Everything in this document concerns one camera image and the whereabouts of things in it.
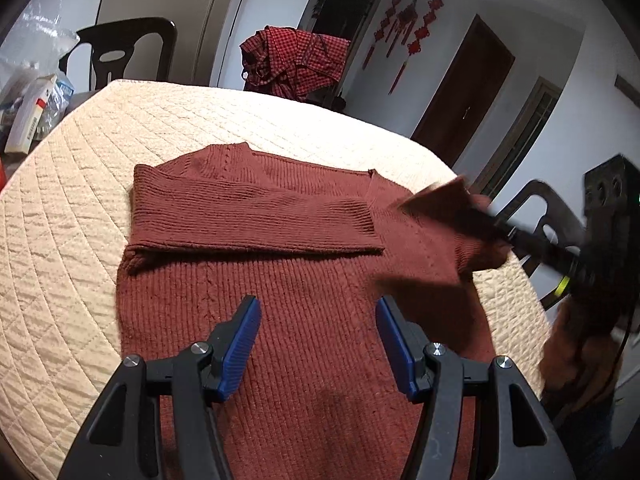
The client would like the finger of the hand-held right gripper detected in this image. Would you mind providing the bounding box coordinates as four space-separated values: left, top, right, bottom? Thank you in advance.
465 200 583 283

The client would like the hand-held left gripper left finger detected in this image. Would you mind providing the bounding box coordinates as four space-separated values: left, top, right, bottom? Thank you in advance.
57 295 263 480

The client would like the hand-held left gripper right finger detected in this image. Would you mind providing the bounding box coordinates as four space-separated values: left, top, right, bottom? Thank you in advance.
375 295 578 480

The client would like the rust red knitted sweater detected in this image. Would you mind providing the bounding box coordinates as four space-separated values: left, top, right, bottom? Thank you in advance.
115 142 513 480

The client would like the person's right hand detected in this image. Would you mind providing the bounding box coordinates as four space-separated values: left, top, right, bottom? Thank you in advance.
541 297 623 403

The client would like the dark wooden chair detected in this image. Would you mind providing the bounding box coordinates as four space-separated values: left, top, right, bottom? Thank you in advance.
59 17 178 93
492 180 591 311

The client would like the framed window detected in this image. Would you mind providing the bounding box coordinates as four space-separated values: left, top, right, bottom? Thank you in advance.
472 77 563 202

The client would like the dark brown door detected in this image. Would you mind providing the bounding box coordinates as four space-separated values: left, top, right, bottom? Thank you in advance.
411 14 516 168

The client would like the beige quilted table cover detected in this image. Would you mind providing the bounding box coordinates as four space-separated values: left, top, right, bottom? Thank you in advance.
0 79 556 466

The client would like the red checked cloth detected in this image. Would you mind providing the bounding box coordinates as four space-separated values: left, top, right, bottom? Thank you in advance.
240 25 351 102

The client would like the dark open doorway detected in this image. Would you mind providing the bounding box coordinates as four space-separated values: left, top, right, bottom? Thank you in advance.
302 0 383 111

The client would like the white cardboard box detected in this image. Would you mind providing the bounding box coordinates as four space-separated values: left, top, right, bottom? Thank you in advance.
5 74 58 155

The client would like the grey refrigerator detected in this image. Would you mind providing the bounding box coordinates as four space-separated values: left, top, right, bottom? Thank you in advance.
97 0 261 87

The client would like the clear plastic bag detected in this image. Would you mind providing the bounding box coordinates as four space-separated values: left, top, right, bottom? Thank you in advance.
0 0 81 156

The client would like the grey wall fixture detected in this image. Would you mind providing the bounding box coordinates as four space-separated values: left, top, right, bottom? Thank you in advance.
615 75 640 109

